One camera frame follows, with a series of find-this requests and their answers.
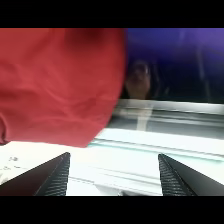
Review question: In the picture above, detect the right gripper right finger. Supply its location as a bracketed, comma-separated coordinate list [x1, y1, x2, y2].
[157, 153, 224, 197]

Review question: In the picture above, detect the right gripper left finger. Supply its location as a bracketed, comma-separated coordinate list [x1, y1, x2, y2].
[0, 152, 72, 197]

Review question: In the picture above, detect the red garment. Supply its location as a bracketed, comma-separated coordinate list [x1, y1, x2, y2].
[0, 27, 128, 149]

